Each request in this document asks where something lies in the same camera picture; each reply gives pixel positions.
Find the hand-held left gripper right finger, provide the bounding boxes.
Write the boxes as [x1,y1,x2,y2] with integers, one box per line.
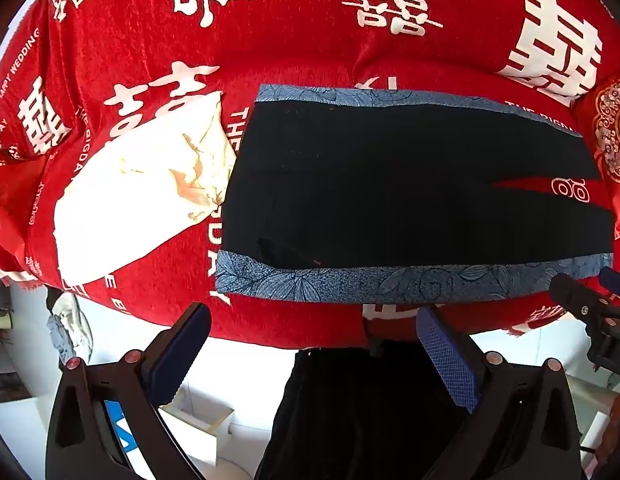
[416,304,585,480]

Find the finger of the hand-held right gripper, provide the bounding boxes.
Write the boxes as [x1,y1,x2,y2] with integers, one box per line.
[598,266,620,307]
[548,273,614,331]

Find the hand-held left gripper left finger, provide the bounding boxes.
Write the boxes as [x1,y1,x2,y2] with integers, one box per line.
[45,302,213,480]

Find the black pants with blue trim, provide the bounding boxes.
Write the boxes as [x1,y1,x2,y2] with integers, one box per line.
[215,83,616,306]

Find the white box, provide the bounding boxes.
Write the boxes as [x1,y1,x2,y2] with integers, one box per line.
[160,390,235,466]

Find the blue and white package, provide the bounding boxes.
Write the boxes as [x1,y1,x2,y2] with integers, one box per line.
[102,400,141,466]

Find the person's dark clothing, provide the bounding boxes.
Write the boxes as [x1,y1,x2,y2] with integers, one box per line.
[255,340,470,480]

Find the crumpled white grey cloth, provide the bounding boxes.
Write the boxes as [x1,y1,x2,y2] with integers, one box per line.
[46,292,93,366]

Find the red pillow with gold ornament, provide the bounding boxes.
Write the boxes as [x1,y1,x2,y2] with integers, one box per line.
[572,77,620,241]

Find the cream white cloth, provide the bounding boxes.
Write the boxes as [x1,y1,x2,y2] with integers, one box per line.
[52,92,238,286]

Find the red printed blanket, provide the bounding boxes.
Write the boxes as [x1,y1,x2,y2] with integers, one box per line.
[0,0,620,351]

